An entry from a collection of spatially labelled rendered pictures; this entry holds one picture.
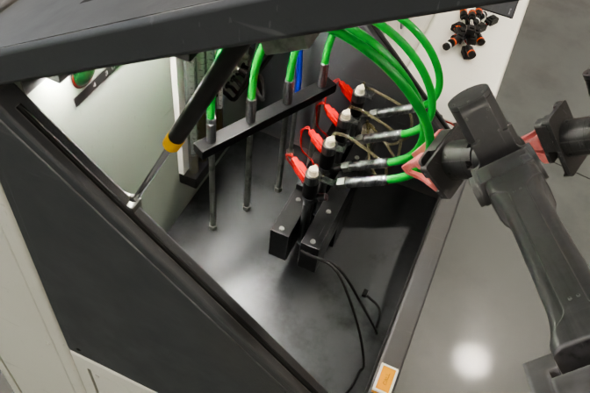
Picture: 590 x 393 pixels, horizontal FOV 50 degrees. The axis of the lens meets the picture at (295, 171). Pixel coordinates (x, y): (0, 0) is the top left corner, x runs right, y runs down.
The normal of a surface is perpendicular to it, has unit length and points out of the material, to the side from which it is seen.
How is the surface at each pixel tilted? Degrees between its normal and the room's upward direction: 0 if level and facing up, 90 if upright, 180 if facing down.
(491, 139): 65
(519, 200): 47
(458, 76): 0
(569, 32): 0
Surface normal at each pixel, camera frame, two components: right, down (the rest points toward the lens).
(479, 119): -0.15, 0.32
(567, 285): -0.52, -0.81
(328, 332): 0.08, -0.66
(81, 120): 0.91, 0.36
